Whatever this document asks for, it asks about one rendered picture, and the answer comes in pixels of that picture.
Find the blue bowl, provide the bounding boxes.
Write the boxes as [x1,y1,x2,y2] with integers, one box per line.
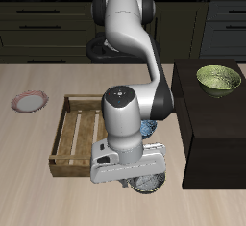
[140,119,159,140]

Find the flat black base plate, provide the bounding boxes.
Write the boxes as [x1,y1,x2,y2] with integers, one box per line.
[85,32,152,64]

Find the black bowl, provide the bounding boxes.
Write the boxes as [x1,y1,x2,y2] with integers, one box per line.
[128,171,167,195]

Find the dark kitchen cupboards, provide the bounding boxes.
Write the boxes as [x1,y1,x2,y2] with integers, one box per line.
[0,0,213,65]

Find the green bowl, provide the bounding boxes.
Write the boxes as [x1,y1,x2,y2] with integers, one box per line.
[195,64,242,99]

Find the dark wooden cabinet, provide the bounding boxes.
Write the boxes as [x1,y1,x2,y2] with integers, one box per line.
[171,58,246,190]

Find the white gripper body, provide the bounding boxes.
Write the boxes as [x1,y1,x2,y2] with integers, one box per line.
[89,141,168,185]

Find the wooden slat tray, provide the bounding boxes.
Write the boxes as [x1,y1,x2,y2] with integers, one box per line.
[48,93,111,178]

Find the white plate with red rim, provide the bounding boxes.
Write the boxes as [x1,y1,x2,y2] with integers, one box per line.
[10,89,50,114]

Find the grey kitchen cupboard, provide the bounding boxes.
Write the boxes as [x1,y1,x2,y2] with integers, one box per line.
[199,0,246,61]

